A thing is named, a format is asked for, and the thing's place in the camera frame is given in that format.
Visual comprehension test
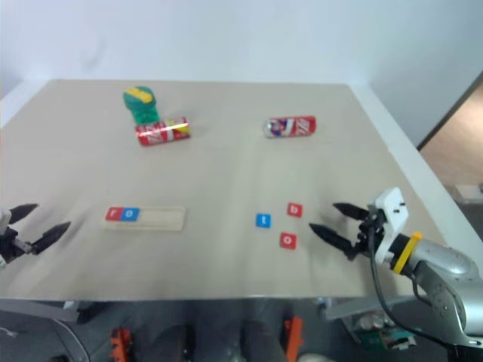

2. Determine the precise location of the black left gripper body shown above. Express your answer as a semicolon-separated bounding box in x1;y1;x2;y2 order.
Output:
0;225;34;263

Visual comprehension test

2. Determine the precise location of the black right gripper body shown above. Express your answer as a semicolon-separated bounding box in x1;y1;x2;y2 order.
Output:
348;206;386;262

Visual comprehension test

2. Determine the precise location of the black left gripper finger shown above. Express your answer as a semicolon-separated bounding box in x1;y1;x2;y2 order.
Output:
8;203;39;225
29;221;72;256

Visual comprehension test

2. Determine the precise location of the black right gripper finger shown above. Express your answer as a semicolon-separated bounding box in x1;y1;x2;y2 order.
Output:
332;202;370;221
308;223;356;259

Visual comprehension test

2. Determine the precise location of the red letter tile o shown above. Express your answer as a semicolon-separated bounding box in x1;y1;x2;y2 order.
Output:
278;232;299;250

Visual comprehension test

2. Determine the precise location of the wooden letter tray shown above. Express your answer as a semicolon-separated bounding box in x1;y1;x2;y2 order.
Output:
100;204;187;232

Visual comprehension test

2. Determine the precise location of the yellow wrist clip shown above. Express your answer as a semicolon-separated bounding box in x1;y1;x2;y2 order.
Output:
392;232;423;275

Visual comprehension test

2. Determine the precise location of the bin of mixed items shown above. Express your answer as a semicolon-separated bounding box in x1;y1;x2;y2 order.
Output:
352;311;419;352

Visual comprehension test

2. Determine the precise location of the red can with cartoon print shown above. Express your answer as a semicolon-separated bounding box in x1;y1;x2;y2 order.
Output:
263;115;318;140

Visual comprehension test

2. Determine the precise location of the orange clamp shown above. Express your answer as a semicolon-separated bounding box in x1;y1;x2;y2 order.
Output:
109;326;134;362
283;316;304;361

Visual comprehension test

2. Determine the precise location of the small beige box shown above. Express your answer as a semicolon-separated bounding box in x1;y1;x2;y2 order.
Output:
454;183;483;205

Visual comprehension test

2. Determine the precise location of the red can with yellow stripe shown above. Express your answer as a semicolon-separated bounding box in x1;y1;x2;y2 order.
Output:
135;116;191;148

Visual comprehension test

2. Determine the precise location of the green and yellow plush toy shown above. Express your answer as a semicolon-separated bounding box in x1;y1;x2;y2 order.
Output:
122;85;160;125

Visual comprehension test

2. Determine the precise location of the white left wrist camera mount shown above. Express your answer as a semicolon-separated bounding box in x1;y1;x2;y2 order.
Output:
0;208;13;237

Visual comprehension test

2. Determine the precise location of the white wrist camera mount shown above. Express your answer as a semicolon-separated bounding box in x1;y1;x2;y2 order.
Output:
368;187;411;267
0;208;13;237

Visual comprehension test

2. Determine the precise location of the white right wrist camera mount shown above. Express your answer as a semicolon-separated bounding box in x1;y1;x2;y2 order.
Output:
368;187;411;267

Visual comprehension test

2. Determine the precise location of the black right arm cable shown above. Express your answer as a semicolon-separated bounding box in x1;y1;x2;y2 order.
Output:
368;225;483;346

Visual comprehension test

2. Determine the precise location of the grey metal table frame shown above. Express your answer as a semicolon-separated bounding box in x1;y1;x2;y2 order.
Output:
315;295;416;322
0;299;92;362

